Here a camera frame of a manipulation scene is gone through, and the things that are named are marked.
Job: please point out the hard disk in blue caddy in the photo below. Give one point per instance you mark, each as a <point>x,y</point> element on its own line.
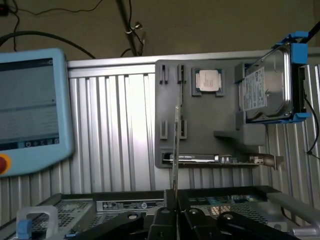
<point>267,87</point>

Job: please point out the black graphics card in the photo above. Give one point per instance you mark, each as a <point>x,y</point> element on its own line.
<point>200,158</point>

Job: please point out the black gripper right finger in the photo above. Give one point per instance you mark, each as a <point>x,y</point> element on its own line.
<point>195,225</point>

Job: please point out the silver CPU chip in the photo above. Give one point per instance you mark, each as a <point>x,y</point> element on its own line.
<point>210,80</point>

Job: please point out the black case label plate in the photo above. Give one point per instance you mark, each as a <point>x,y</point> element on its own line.
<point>125,206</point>

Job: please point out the light blue teach pendant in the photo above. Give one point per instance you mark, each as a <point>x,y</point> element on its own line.
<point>30,100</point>

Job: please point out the dark grey parts rack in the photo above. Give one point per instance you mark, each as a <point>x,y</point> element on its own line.
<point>205,120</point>

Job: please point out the grey metal PC case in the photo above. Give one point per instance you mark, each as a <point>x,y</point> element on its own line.
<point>75,207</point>

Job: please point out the grey metal pole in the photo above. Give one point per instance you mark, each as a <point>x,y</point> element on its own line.
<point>127,20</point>

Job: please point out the translucent plastic bracket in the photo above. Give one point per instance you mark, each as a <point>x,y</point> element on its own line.
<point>37,212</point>

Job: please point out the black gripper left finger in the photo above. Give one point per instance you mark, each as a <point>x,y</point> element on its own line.
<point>160,225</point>

